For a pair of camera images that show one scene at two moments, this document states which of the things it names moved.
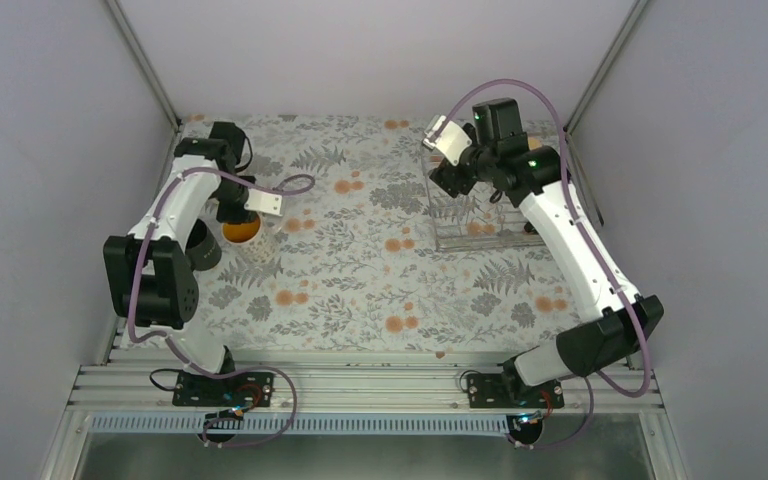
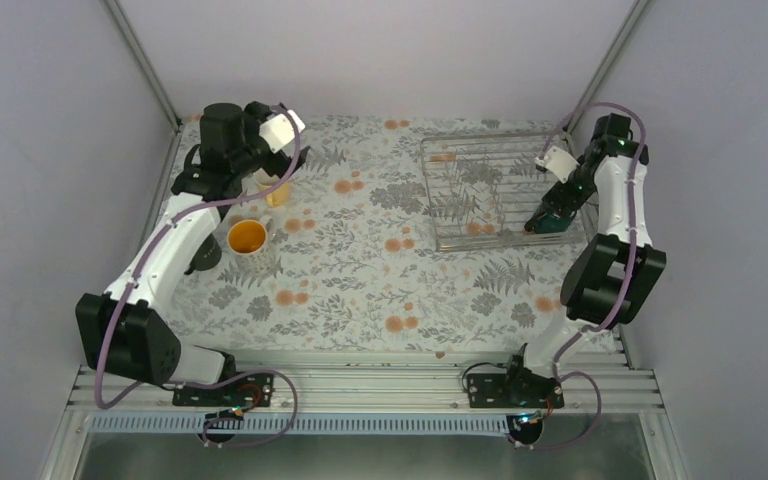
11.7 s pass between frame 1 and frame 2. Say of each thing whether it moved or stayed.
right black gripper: moved
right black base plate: stayed
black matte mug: stayed
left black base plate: stayed
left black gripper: moved
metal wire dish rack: stayed
